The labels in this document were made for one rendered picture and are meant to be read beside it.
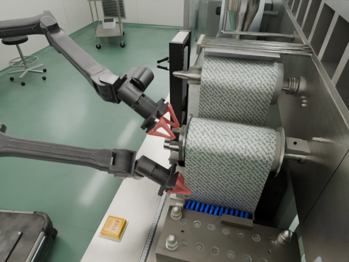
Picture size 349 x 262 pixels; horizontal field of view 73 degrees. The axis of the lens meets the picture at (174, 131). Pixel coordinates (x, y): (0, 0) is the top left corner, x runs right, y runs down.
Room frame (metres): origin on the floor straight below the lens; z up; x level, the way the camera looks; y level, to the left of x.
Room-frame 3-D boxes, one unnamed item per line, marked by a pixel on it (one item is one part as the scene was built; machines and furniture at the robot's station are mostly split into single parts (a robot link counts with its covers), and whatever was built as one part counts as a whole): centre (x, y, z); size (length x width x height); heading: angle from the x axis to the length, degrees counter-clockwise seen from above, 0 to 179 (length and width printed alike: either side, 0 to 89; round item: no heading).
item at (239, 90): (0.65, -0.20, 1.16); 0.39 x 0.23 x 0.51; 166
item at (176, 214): (0.43, -0.01, 1.05); 0.04 x 0.04 x 0.04
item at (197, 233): (0.34, -0.16, 1.00); 0.40 x 0.16 x 0.06; 76
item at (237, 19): (1.22, -0.32, 1.19); 0.14 x 0.14 x 0.57
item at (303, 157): (0.48, -0.33, 1.25); 0.07 x 0.04 x 0.04; 76
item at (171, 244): (0.33, 0.01, 1.05); 0.04 x 0.04 x 0.04
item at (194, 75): (0.80, -0.08, 1.34); 0.06 x 0.06 x 0.06; 76
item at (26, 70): (3.49, 2.29, 0.31); 0.55 x 0.53 x 0.62; 166
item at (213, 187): (0.46, -0.15, 1.10); 0.23 x 0.01 x 0.18; 76
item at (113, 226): (0.45, 0.22, 0.91); 0.07 x 0.07 x 0.02; 76
